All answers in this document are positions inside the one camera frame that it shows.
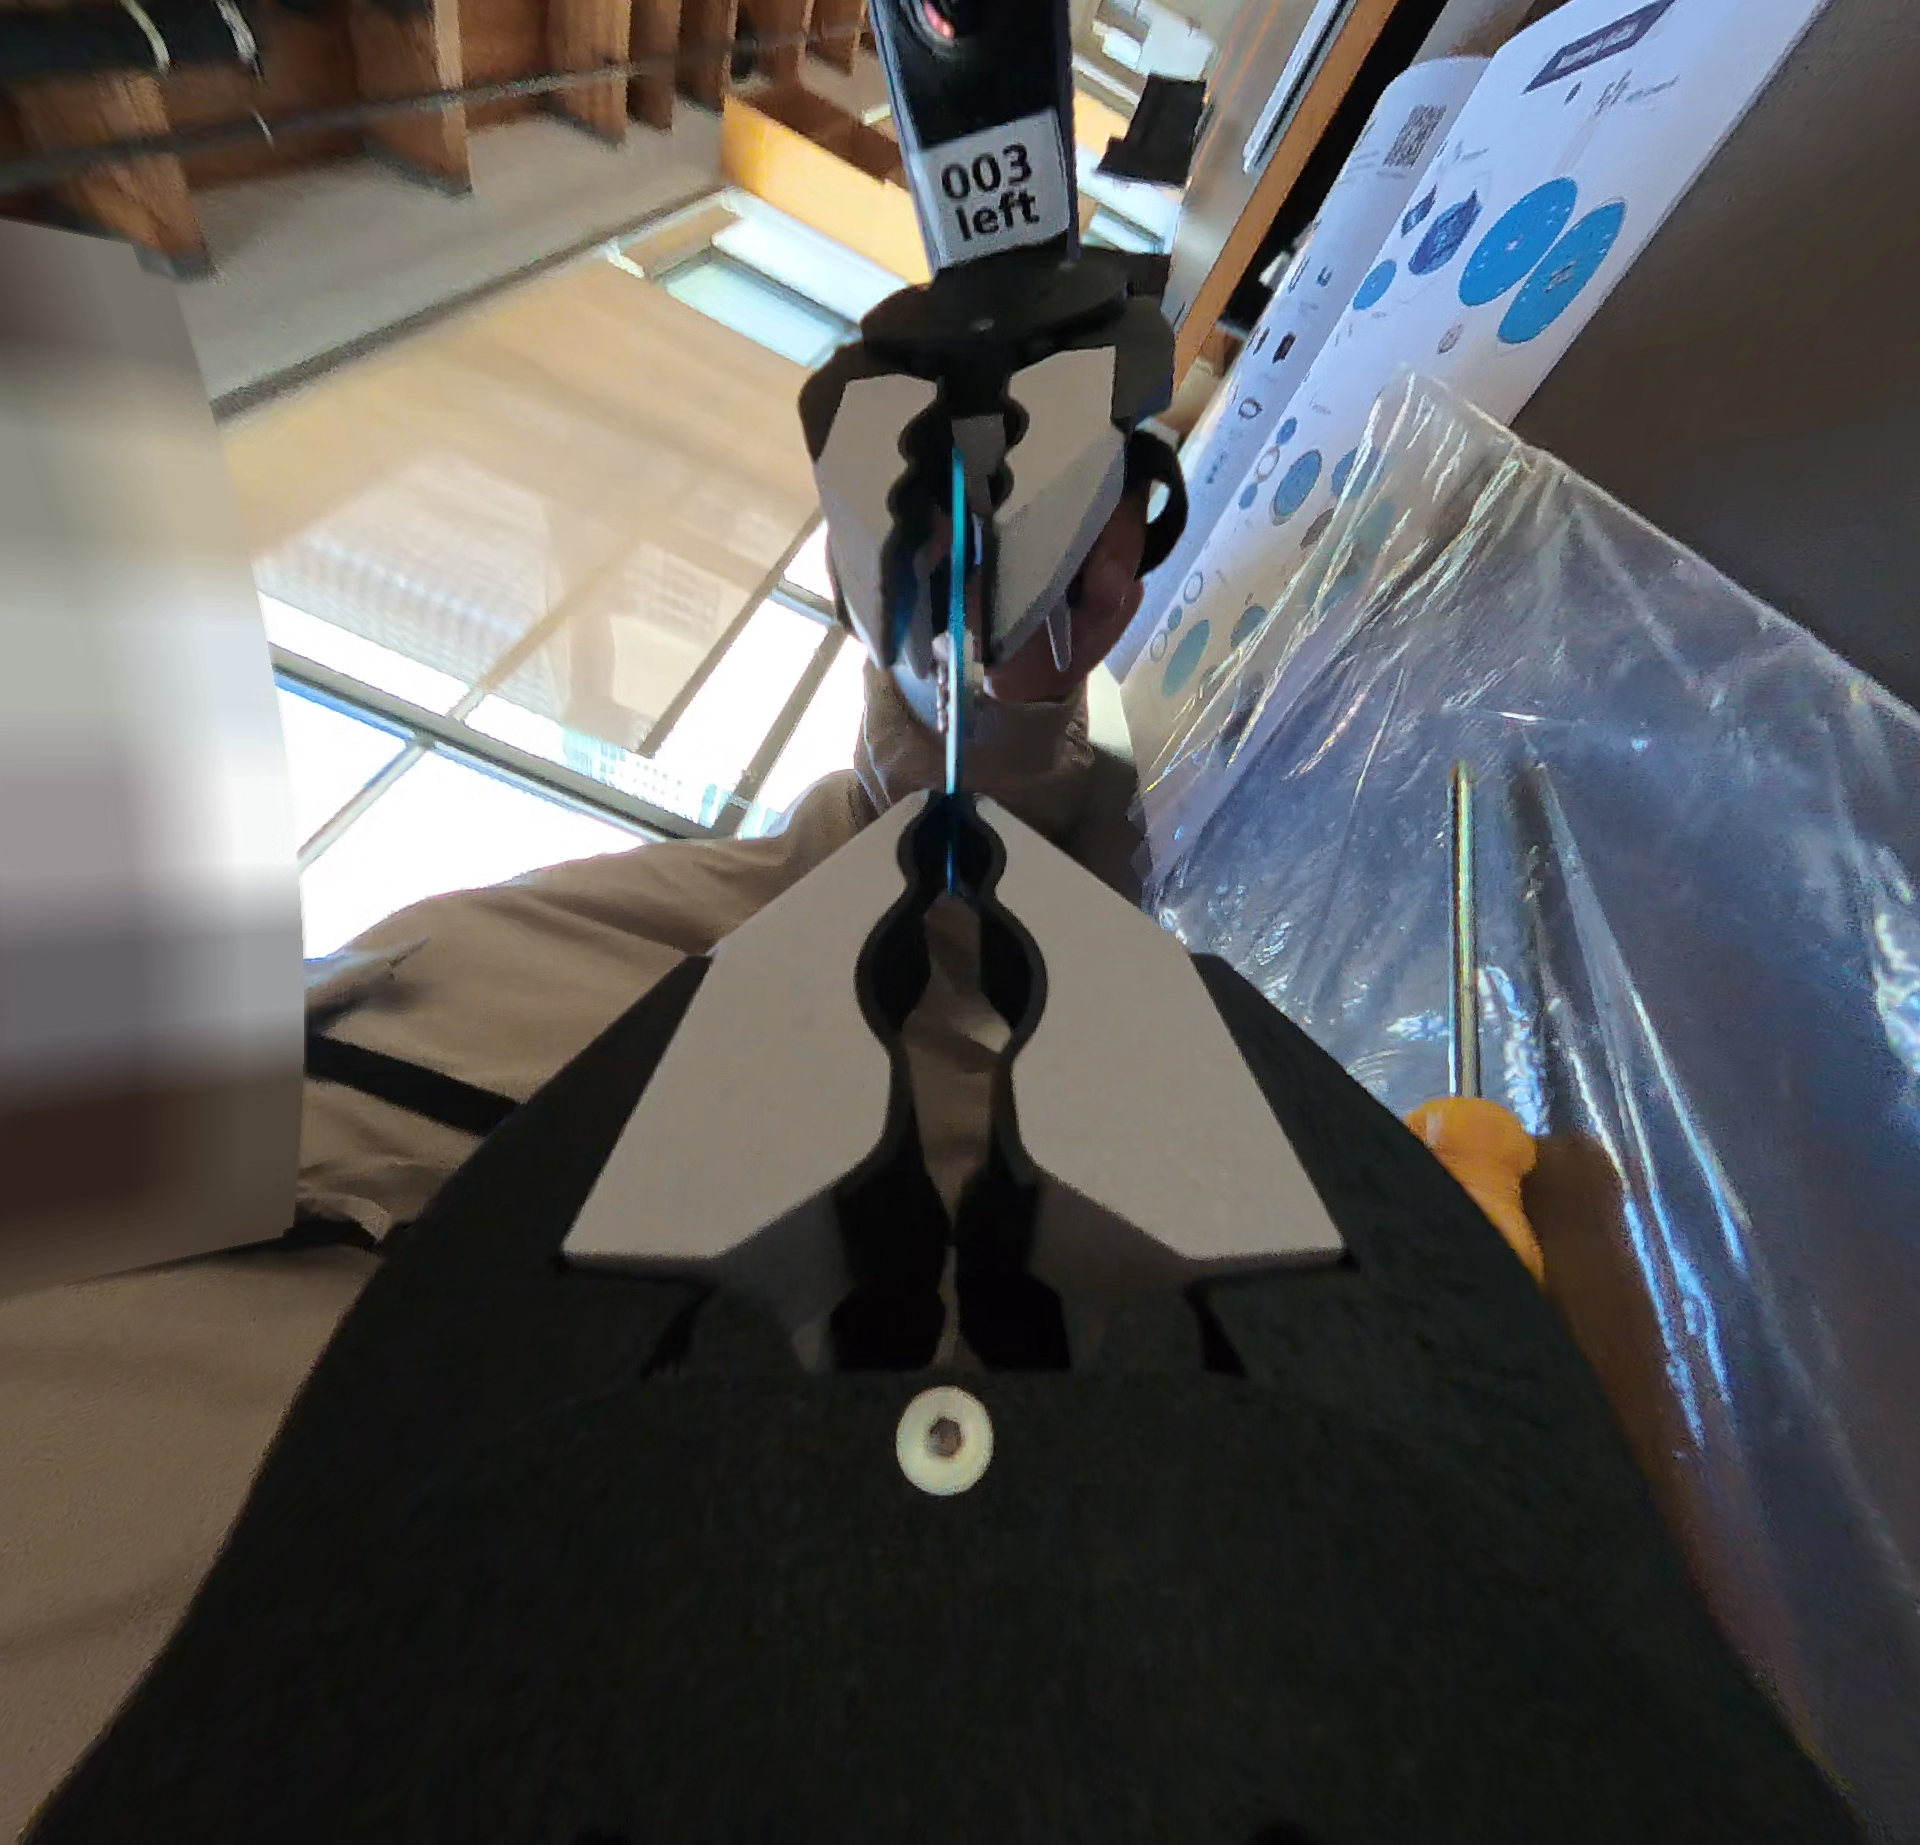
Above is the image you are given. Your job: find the yellow handled screwdriver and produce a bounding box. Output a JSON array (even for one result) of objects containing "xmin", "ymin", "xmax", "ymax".
[{"xmin": 1403, "ymin": 758, "xmax": 1547, "ymax": 1283}]

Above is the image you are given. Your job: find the large window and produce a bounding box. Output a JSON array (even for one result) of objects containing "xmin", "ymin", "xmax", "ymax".
[{"xmin": 255, "ymin": 226, "xmax": 903, "ymax": 965}]

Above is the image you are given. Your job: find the clear plastic bag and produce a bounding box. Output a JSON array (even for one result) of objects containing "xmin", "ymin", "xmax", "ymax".
[{"xmin": 1139, "ymin": 369, "xmax": 1920, "ymax": 1845}]

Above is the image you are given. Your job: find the black office chair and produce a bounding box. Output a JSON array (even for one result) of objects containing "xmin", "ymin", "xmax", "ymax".
[{"xmin": 1104, "ymin": 76, "xmax": 1209, "ymax": 181}]

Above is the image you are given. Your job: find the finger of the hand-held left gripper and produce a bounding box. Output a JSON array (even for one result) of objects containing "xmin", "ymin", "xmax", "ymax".
[
  {"xmin": 968, "ymin": 349, "xmax": 1130, "ymax": 664},
  {"xmin": 811, "ymin": 371, "xmax": 964, "ymax": 681}
]

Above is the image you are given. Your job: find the white assembly guide sheet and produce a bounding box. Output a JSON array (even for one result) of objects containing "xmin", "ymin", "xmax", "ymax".
[{"xmin": 1108, "ymin": 0, "xmax": 1882, "ymax": 791}]

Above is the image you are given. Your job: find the person's left hand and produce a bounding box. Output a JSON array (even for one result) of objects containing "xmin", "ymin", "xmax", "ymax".
[{"xmin": 976, "ymin": 520, "xmax": 1150, "ymax": 712}]

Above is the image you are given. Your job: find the beige roller blind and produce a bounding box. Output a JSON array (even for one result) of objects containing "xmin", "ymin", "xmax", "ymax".
[{"xmin": 223, "ymin": 248, "xmax": 888, "ymax": 710}]

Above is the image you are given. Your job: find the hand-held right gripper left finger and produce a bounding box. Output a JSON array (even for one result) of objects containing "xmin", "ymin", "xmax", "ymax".
[{"xmin": 563, "ymin": 791, "xmax": 954, "ymax": 1369}]

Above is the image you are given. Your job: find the wood edged side desk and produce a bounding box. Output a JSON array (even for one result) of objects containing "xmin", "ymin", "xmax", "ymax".
[{"xmin": 1170, "ymin": 0, "xmax": 1451, "ymax": 386}]

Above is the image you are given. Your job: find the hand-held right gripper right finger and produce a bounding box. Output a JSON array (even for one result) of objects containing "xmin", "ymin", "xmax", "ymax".
[{"xmin": 961, "ymin": 800, "xmax": 1347, "ymax": 1369}]

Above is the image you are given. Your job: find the blue round metal disc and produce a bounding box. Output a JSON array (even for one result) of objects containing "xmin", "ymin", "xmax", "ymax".
[{"xmin": 928, "ymin": 442, "xmax": 989, "ymax": 897}]

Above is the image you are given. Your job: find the black shoulder strap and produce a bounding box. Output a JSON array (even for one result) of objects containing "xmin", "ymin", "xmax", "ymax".
[{"xmin": 306, "ymin": 1034, "xmax": 516, "ymax": 1140}]

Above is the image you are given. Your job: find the person's left forearm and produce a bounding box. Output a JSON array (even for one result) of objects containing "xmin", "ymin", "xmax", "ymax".
[{"xmin": 855, "ymin": 660, "xmax": 1150, "ymax": 888}]

